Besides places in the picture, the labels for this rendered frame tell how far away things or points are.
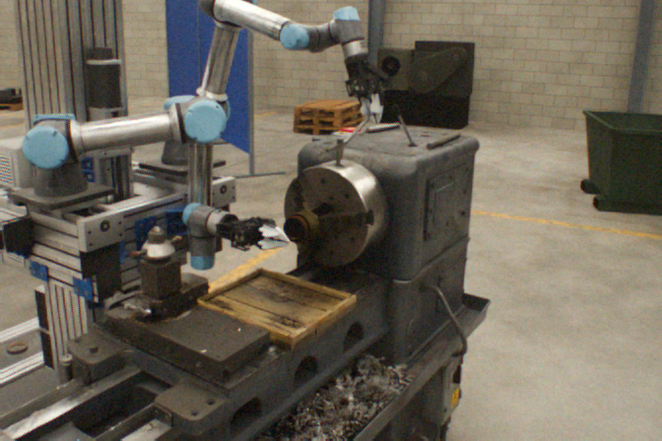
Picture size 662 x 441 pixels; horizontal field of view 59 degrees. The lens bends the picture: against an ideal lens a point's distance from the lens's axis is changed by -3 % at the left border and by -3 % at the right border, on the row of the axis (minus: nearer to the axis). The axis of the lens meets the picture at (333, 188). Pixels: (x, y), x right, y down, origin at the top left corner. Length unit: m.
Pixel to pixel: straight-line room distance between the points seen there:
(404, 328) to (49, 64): 1.43
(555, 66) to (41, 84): 10.18
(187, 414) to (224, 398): 0.09
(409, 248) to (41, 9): 1.38
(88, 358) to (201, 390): 0.30
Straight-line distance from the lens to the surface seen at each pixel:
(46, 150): 1.69
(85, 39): 2.09
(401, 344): 2.03
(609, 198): 6.19
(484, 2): 11.71
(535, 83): 11.58
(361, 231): 1.75
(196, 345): 1.35
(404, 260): 1.90
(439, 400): 2.39
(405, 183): 1.82
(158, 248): 1.42
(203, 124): 1.66
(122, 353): 1.50
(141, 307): 1.46
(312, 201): 1.79
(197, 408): 1.28
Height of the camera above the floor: 1.63
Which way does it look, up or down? 15 degrees down
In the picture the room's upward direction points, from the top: 1 degrees clockwise
